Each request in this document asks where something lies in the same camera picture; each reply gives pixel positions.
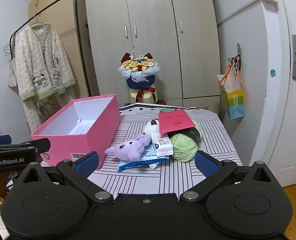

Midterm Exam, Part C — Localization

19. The purple plush toy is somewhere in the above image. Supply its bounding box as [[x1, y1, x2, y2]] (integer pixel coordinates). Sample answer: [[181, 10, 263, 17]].
[[105, 134, 152, 161]]

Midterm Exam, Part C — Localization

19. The grey wooden wardrobe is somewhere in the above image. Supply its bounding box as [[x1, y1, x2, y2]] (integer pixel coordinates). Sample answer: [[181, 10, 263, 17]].
[[82, 0, 222, 106]]

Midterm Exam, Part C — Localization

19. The white tissue packet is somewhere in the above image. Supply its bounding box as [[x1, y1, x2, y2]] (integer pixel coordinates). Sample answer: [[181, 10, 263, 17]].
[[150, 132, 174, 157]]

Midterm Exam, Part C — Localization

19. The colourful striped gift bag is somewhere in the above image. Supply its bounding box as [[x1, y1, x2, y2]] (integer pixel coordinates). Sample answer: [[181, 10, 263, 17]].
[[217, 65, 246, 120]]

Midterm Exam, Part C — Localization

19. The striped white bedsheet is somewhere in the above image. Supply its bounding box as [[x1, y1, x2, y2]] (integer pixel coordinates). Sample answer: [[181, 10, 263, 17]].
[[39, 104, 243, 198]]

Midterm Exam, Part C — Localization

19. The red envelope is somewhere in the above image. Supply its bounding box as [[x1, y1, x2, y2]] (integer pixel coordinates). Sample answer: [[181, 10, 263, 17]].
[[159, 109, 196, 134]]

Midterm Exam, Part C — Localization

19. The black wall hook with cords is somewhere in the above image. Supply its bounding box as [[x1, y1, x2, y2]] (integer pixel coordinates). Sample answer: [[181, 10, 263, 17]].
[[227, 43, 242, 72]]

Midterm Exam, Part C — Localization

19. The white and black plush toy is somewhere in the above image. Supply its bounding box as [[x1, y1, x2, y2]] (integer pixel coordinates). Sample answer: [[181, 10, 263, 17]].
[[143, 119, 161, 137]]

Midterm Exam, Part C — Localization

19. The blue and white packet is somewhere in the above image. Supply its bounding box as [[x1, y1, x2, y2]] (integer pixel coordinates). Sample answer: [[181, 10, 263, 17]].
[[117, 147, 170, 172]]

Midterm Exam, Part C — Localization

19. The green yarn skein dark label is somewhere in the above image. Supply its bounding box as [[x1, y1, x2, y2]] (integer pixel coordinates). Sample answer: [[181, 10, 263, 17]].
[[169, 120, 203, 162]]

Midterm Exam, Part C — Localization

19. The white tote bag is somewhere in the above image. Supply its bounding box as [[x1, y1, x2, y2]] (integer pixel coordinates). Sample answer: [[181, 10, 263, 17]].
[[7, 60, 20, 89]]

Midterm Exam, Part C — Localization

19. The metal wire hanger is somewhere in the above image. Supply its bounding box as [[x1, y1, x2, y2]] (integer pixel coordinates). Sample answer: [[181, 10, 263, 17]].
[[2, 42, 15, 60]]

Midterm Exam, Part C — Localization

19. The white door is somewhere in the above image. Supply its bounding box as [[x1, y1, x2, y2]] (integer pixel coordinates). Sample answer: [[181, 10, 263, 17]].
[[262, 0, 296, 188]]

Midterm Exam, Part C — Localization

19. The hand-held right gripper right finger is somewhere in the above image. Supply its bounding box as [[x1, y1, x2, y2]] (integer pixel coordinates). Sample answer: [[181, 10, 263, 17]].
[[179, 151, 276, 204]]

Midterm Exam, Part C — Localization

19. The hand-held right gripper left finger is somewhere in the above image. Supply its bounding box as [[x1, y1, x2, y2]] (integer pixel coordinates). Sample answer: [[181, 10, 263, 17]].
[[18, 151, 115, 205]]

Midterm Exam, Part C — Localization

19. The flower bouquet blue wrap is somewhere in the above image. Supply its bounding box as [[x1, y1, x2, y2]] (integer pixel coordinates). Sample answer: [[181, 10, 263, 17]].
[[117, 51, 161, 104]]

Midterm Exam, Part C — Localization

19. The white fluffy robe green trim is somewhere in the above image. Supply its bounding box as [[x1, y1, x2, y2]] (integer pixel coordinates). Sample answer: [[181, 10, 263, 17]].
[[14, 22, 77, 133]]

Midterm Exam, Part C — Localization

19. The pink cardboard box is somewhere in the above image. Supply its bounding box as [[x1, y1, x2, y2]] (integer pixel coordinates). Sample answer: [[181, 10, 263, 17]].
[[30, 94, 121, 170]]

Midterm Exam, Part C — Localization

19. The white paper sheet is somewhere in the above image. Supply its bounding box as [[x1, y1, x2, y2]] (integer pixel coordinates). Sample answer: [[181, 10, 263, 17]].
[[69, 118, 95, 136]]

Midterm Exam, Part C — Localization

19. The beige wooden cabinet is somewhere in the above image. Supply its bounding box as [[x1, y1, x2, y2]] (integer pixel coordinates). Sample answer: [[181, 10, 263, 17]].
[[28, 0, 100, 98]]

